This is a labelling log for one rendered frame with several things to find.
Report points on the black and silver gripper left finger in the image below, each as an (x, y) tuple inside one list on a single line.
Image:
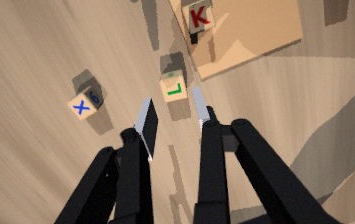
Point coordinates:
[(94, 198)]

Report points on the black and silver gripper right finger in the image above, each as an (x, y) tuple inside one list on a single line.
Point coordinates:
[(284, 197)]

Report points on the tan flat mat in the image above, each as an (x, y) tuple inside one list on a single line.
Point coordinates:
[(244, 29)]

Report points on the cream block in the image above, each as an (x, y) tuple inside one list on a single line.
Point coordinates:
[(173, 86), (85, 103), (198, 16)]

